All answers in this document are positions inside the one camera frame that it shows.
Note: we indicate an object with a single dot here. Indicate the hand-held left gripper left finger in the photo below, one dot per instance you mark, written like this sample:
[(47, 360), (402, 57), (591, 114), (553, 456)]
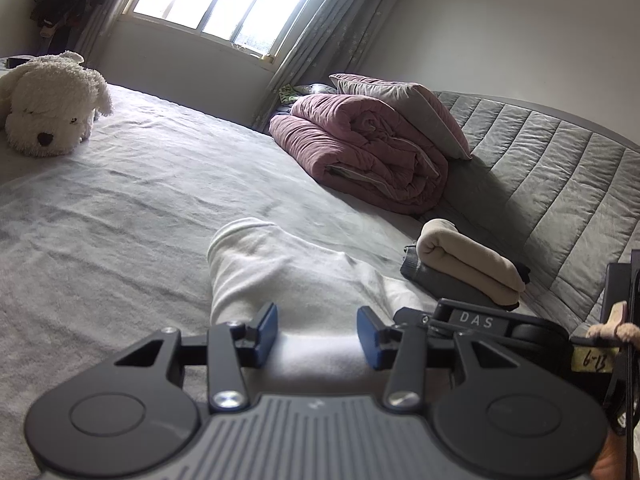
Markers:
[(266, 335)]

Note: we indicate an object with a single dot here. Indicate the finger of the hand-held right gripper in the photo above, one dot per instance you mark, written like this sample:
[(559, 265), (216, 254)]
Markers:
[(475, 320)]

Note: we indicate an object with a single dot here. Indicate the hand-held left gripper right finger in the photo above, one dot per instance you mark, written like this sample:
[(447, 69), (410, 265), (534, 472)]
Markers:
[(369, 337)]

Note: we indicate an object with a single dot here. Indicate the person's right forearm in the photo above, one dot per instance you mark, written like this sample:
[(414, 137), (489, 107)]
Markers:
[(607, 462)]

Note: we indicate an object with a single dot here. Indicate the dark hanging clothes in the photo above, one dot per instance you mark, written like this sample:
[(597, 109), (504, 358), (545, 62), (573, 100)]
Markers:
[(70, 0)]

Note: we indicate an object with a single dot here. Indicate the person's right hand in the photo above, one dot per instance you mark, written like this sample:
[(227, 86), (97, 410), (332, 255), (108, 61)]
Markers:
[(620, 332)]

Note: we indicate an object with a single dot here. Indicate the folded grey garment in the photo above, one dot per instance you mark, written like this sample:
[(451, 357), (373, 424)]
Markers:
[(440, 282)]

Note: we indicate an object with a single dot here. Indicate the folded cream garment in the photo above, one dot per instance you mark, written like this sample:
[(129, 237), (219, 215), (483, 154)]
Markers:
[(465, 255)]

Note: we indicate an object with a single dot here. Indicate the grey quilted headboard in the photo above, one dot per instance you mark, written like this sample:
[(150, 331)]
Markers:
[(540, 175)]

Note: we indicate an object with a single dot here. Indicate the folded pink quilt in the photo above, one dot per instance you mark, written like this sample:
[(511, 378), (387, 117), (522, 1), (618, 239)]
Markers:
[(360, 150)]

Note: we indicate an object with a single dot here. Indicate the pink grey pillow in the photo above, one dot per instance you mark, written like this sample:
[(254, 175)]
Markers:
[(405, 105)]

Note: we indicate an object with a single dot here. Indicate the patterned cloth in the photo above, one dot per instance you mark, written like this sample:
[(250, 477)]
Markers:
[(300, 95)]

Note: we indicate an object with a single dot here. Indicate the grey floral curtain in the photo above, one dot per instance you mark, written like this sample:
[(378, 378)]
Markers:
[(107, 15), (330, 35)]

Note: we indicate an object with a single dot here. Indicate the white plush dog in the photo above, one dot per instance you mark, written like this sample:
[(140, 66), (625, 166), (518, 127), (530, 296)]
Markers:
[(47, 105)]

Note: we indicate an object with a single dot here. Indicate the window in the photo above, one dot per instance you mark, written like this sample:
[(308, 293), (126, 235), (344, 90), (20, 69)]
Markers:
[(225, 0)]

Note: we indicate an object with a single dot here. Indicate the black tablet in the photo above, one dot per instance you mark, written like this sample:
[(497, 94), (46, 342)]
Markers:
[(17, 62)]

